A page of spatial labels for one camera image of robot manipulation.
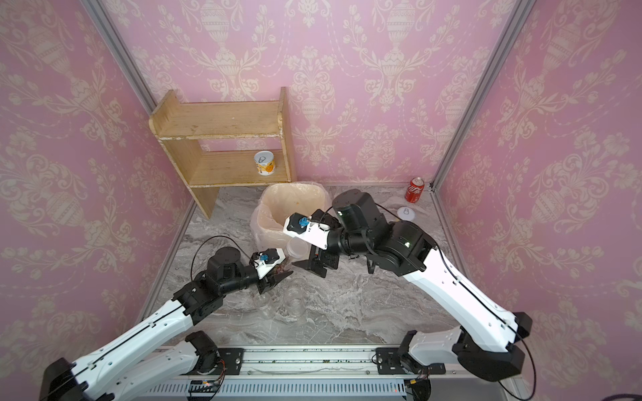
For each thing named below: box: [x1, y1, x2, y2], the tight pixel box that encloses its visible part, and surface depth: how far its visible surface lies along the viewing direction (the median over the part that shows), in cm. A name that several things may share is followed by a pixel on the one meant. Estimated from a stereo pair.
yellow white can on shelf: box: [253, 150, 276, 177], surface depth 96 cm
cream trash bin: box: [249, 182, 333, 252], surface depth 87 cm
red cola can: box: [404, 176, 425, 204], surface depth 110 cm
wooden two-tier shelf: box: [148, 86, 297, 220], surface depth 87 cm
